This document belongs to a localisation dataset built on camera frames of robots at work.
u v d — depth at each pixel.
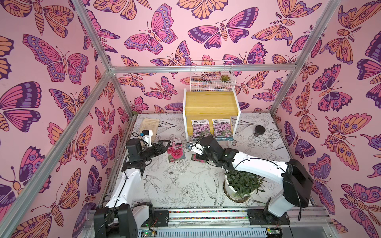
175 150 1.00
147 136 0.74
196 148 0.70
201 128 0.90
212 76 0.95
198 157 0.73
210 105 0.79
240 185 0.67
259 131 1.04
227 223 0.73
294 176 0.49
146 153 0.70
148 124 1.15
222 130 0.88
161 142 0.73
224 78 0.92
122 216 0.40
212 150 0.61
